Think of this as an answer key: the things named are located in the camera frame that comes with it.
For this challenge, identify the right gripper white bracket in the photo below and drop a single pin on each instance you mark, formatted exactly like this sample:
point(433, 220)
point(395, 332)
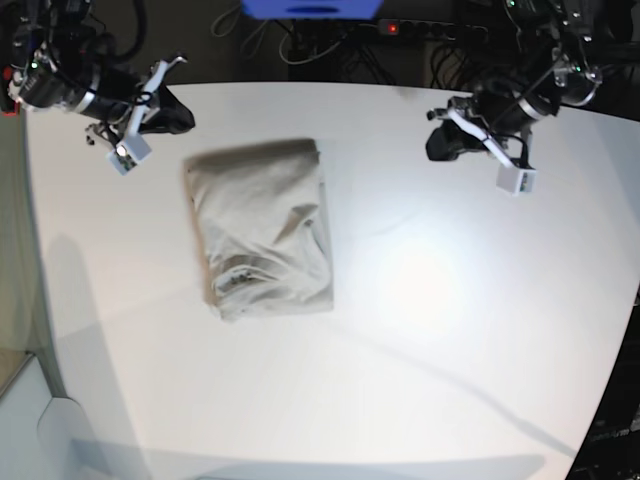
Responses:
point(159, 112)

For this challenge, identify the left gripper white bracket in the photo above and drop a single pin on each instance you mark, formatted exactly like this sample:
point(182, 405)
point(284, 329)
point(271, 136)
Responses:
point(464, 130)

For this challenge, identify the beige t-shirt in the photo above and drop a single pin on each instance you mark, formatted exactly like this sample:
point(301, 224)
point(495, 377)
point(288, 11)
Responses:
point(260, 217)

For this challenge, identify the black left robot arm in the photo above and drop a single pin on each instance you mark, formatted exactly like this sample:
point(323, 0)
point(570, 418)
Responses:
point(551, 69)

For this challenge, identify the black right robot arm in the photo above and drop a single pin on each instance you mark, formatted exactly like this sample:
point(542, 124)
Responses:
point(51, 57)

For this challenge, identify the black power strip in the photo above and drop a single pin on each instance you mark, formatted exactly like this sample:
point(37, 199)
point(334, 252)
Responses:
point(428, 30)

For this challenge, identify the blue plastic box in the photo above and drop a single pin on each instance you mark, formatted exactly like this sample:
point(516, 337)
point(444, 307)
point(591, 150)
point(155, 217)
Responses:
point(311, 9)

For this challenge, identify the red black tool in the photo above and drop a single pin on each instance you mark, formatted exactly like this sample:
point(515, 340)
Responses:
point(9, 107)

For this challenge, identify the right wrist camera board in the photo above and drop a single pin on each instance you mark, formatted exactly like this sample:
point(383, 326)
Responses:
point(128, 154)

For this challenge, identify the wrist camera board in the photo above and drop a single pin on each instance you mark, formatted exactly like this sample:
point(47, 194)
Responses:
point(516, 181)
point(128, 154)

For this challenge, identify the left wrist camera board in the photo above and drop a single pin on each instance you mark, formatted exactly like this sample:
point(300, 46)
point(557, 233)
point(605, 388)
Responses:
point(516, 181)

